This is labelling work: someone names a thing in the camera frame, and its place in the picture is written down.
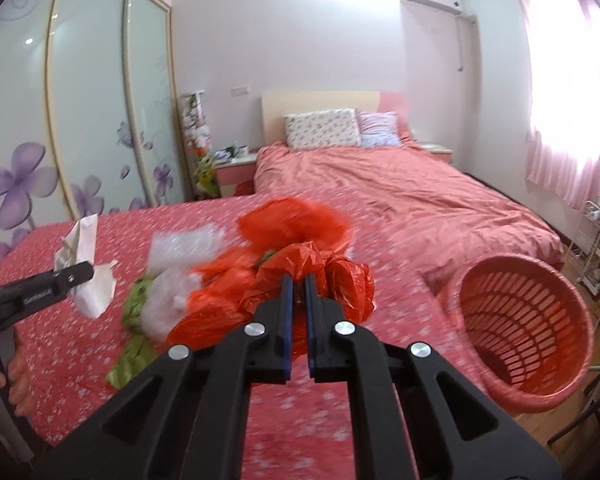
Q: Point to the white floral pillow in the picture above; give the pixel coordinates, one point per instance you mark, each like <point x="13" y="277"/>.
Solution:
<point x="320" y="127"/>

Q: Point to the air conditioner pipe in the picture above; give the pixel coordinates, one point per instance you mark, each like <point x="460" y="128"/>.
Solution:
<point x="459" y="45"/>

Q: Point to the white air conditioner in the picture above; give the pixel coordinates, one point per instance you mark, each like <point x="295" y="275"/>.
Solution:
<point x="430" y="2"/>

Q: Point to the green plastic wrapper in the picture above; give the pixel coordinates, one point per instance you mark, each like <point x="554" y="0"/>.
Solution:
<point x="135" y="305"/>

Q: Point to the beige headboard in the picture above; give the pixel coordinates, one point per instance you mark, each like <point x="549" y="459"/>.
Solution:
<point x="320" y="102"/>

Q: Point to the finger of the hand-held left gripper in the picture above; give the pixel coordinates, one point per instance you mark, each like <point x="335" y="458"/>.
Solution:
<point x="55" y="284"/>

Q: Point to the pink curtain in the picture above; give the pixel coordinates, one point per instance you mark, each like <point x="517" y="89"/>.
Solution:
<point x="565" y="110"/>

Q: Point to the wardrobe with flower print doors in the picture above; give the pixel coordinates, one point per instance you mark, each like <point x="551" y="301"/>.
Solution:
<point x="90" y="85"/>

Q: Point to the pink nightstand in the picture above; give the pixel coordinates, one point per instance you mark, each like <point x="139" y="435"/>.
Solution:
<point x="230" y="175"/>
<point x="437" y="150"/>

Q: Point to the purple pillow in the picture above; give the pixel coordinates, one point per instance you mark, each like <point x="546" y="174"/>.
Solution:
<point x="377" y="127"/>

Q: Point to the white wall socket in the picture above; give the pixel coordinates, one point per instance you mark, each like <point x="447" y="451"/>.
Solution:
<point x="240" y="91"/>

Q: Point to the white paper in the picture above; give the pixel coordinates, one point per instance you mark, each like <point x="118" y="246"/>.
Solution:
<point x="87" y="240"/>

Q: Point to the white plastic bag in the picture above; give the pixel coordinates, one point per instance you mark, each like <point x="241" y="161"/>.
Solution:
<point x="167" y="305"/>

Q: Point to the red plastic bag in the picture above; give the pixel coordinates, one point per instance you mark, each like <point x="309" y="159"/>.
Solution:
<point x="280" y="230"/>

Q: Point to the bed with pink duvet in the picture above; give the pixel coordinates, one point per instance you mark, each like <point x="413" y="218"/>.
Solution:
<point x="405" y="195"/>

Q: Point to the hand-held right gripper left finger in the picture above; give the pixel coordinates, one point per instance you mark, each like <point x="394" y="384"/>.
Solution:
<point x="289" y="320"/>

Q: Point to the clear bubble wrap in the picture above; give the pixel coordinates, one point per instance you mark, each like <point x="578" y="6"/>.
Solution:
<point x="180" y="250"/>

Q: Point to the person's left hand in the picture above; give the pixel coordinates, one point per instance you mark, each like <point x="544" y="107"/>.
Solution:
<point x="19" y="385"/>

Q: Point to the green plush toy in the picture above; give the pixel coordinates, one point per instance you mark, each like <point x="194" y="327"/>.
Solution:
<point x="205" y="172"/>

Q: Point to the dark wooden chair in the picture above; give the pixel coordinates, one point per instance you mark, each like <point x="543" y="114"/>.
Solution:
<point x="577" y="420"/>

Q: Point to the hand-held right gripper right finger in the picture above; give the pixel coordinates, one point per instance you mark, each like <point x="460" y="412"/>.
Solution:
<point x="311" y="320"/>

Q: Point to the red plastic basket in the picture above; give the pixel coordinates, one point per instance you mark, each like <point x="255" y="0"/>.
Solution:
<point x="480" y="280"/>

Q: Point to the flower bouquet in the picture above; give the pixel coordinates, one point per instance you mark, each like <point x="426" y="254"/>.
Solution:
<point x="195" y="125"/>

